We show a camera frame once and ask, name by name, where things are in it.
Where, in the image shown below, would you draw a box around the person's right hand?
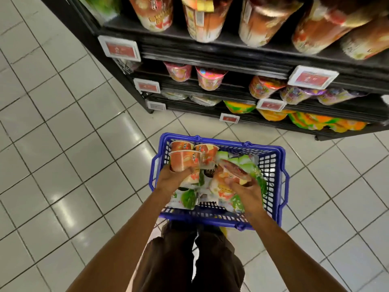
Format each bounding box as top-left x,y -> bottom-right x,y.
226,173 -> 266,221

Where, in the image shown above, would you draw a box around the person's left hand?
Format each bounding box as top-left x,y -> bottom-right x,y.
154,162 -> 198,198

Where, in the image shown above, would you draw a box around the orange jelly cup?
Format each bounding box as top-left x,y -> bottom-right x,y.
169,150 -> 201,174
214,159 -> 253,187
194,143 -> 220,169
170,140 -> 195,153

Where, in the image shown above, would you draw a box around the pouches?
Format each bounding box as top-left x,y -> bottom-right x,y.
216,152 -> 268,213

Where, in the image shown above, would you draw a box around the blue plastic shopping basket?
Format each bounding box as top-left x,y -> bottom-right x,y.
149,132 -> 291,230

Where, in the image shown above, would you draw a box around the dark grey metal shelf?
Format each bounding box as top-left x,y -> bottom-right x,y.
39,0 -> 389,142

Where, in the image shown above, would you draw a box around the person's left forearm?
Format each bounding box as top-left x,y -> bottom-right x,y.
67,191 -> 177,292

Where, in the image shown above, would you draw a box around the person's right forearm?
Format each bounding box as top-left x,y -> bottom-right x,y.
246,210 -> 347,292

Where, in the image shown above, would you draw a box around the person's dark trousers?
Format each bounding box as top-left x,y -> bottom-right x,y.
133,221 -> 246,292

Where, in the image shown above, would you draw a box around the row of small yellow-green cups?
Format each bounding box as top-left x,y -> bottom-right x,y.
159,88 -> 369,133

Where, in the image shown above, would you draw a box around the row of small pink-lid cups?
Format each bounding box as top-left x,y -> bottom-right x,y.
163,60 -> 365,107

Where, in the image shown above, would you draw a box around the large fruit jelly jar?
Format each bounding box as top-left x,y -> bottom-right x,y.
180,0 -> 235,43
340,18 -> 389,60
128,0 -> 174,32
239,0 -> 305,48

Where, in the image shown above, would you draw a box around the row of orange jelly cups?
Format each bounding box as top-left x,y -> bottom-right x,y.
292,0 -> 389,55

